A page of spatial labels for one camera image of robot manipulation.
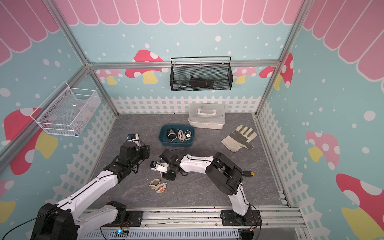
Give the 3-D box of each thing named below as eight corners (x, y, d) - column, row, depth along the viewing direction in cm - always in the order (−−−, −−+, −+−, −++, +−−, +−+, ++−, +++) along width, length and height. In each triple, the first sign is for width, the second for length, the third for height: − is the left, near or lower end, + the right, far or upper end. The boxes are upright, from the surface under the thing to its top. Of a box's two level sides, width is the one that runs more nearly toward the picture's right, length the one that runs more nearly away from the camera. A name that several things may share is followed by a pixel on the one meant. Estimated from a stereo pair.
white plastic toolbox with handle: (188, 130, 113) (188, 119, 102) (189, 111, 126) (189, 99, 116) (224, 130, 113) (227, 119, 102) (221, 111, 126) (223, 99, 116)
